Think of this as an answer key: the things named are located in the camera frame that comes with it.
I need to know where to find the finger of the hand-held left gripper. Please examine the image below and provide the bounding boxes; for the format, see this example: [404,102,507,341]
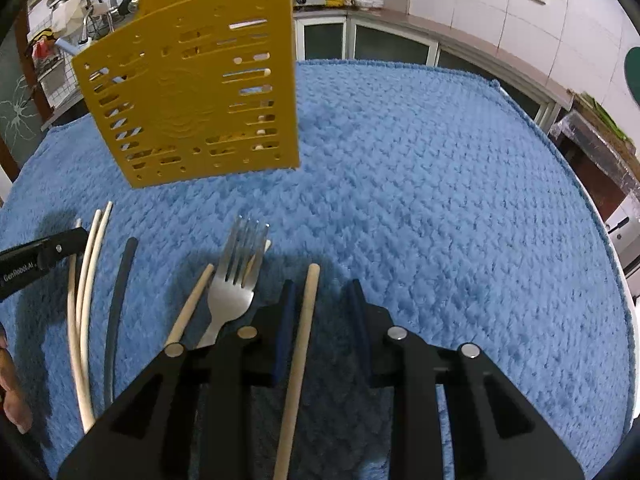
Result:
[0,227,89,302]

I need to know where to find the stainless steel fork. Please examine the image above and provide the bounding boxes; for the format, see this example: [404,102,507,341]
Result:
[196,216,271,351]

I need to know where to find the brown door with cracked glass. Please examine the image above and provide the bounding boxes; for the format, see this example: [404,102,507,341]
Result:
[0,10,51,171]

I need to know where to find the white appliance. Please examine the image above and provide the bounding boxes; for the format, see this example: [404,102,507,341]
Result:
[602,192,640,281]

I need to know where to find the red and yellow bag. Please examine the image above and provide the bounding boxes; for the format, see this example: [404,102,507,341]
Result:
[30,30,56,61]

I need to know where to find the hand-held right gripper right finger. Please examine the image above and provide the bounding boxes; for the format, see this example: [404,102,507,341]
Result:
[347,279,586,480]

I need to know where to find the plastic covered side table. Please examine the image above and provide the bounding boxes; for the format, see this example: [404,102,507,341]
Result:
[547,92,640,221]

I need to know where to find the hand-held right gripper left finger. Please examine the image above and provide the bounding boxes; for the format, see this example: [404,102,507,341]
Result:
[57,279,301,480]

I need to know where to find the kitchen counter with cabinets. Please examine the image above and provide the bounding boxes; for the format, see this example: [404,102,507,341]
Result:
[294,7,573,126]

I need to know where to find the blue textured towel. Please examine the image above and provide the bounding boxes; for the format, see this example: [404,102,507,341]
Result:
[0,59,632,480]

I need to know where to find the green round board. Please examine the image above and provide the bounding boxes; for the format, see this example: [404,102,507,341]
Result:
[623,46,640,111]

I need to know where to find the yellow perforated utensil holder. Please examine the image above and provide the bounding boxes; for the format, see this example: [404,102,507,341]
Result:
[71,0,301,190]

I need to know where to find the person's left hand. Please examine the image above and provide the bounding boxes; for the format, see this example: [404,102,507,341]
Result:
[0,335,33,435]

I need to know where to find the white hanging cloth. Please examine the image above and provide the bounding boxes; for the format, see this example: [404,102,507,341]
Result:
[50,0,88,36]

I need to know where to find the black chopstick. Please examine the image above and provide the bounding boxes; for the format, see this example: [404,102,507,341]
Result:
[103,237,139,408]

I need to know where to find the green vegetables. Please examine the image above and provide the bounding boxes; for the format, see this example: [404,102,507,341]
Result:
[575,92,632,142]

